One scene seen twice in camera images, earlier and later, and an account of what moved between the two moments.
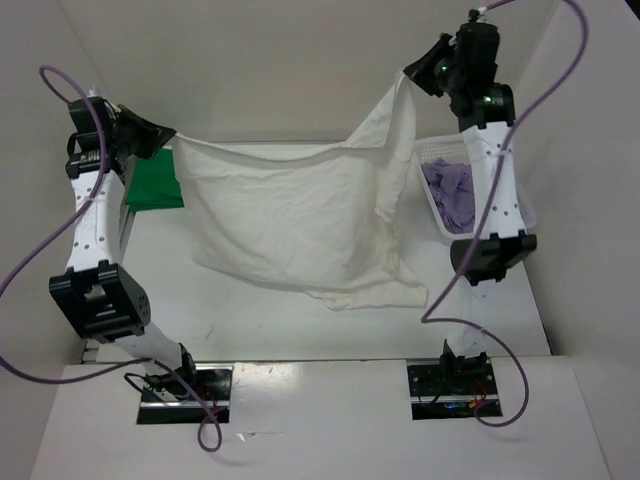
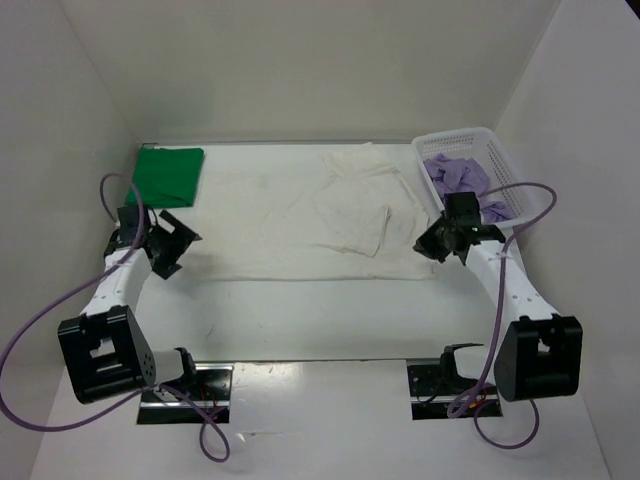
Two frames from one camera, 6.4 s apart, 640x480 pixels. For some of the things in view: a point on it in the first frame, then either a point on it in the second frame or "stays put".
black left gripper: x=155 y=136 to x=181 y=240
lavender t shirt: x=452 y=187 stays put
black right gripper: x=420 y=70 to x=425 y=245
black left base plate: x=165 y=399 stays put
